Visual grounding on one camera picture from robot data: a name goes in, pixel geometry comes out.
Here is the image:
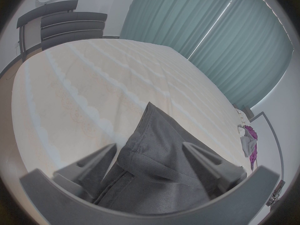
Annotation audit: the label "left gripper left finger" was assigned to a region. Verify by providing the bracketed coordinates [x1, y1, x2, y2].
[54, 142, 118, 197]

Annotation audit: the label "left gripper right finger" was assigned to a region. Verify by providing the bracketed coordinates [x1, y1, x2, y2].
[182, 142, 248, 200]

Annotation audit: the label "black shorts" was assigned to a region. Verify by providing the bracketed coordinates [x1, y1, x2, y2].
[93, 102, 219, 214]

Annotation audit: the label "grey garment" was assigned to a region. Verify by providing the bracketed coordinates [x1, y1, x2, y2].
[240, 131, 257, 158]

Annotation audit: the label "purple garment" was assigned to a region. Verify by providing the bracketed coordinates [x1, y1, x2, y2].
[244, 126, 258, 172]

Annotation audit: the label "white printed pillow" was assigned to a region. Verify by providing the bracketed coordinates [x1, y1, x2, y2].
[235, 109, 246, 126]

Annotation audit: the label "dark bedside table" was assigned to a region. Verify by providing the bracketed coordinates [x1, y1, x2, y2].
[241, 105, 253, 117]

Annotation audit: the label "bed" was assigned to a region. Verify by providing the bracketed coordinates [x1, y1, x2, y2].
[10, 38, 284, 196]

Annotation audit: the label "blue-green curtain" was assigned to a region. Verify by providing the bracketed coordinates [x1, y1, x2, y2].
[187, 0, 294, 107]
[120, 0, 242, 58]

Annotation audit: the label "dark grey chest of drawers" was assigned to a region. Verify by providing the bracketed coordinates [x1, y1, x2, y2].
[41, 12, 108, 51]

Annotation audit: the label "dark grey dressing table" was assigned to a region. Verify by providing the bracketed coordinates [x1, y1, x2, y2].
[16, 0, 78, 61]

